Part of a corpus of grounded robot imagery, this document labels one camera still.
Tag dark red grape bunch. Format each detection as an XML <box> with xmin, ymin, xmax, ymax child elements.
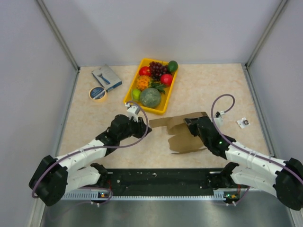
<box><xmin>149</xmin><ymin>61</ymin><xmax>168</xmax><ymax>81</ymax></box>

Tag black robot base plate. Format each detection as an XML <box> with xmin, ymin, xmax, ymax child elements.
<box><xmin>87</xmin><ymin>168</ymin><xmax>238</xmax><ymax>197</ymax></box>

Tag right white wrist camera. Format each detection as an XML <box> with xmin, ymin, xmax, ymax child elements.
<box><xmin>214</xmin><ymin>111</ymin><xmax>225</xmax><ymax>127</ymax></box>

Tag green avocado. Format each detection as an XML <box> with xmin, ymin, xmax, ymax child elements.
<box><xmin>167</xmin><ymin>61</ymin><xmax>178</xmax><ymax>73</ymax></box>

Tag orange pineapple fruit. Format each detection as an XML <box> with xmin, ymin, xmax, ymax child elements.
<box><xmin>136</xmin><ymin>76</ymin><xmax>166</xmax><ymax>94</ymax></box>

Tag yellow plastic tray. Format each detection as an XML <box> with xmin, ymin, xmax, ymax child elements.
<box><xmin>124</xmin><ymin>58</ymin><xmax>178</xmax><ymax>115</ymax></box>

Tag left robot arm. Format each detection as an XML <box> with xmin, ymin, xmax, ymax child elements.
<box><xmin>28</xmin><ymin>114</ymin><xmax>152</xmax><ymax>206</ymax></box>

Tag small white tag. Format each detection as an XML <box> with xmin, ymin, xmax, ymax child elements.
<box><xmin>237</xmin><ymin>117</ymin><xmax>250</xmax><ymax>129</ymax></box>

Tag red pomegranate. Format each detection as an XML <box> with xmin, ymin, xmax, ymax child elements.
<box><xmin>160</xmin><ymin>74</ymin><xmax>173</xmax><ymax>87</ymax></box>

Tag grey slotted cable duct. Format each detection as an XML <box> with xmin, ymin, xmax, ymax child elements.
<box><xmin>61</xmin><ymin>189</ymin><xmax>238</xmax><ymax>201</ymax></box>

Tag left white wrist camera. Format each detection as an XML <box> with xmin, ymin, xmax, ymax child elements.
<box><xmin>125</xmin><ymin>102</ymin><xmax>140</xmax><ymax>122</ymax></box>

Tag masking tape roll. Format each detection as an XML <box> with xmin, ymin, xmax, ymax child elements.
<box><xmin>89</xmin><ymin>87</ymin><xmax>107</xmax><ymax>103</ymax></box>

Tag razor package box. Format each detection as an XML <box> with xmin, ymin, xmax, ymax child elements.
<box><xmin>91</xmin><ymin>64</ymin><xmax>122</xmax><ymax>92</ymax></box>

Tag green cantaloupe melon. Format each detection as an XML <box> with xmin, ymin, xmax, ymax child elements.
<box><xmin>140</xmin><ymin>88</ymin><xmax>161</xmax><ymax>108</ymax></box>

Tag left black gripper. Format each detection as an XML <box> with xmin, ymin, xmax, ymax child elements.
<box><xmin>118</xmin><ymin>115</ymin><xmax>152</xmax><ymax>141</ymax></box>

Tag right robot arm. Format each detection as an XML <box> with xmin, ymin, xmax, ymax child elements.
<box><xmin>184</xmin><ymin>116</ymin><xmax>303</xmax><ymax>210</ymax></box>

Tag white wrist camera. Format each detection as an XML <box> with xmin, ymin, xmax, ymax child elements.
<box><xmin>125</xmin><ymin>102</ymin><xmax>140</xmax><ymax>122</ymax></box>
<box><xmin>214</xmin><ymin>111</ymin><xmax>225</xmax><ymax>127</ymax></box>

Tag red apple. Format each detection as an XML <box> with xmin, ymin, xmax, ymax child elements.
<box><xmin>139</xmin><ymin>66</ymin><xmax>151</xmax><ymax>77</ymax></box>

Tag brown cardboard paper box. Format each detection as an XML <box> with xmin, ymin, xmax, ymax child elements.
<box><xmin>149</xmin><ymin>112</ymin><xmax>208</xmax><ymax>154</ymax></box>

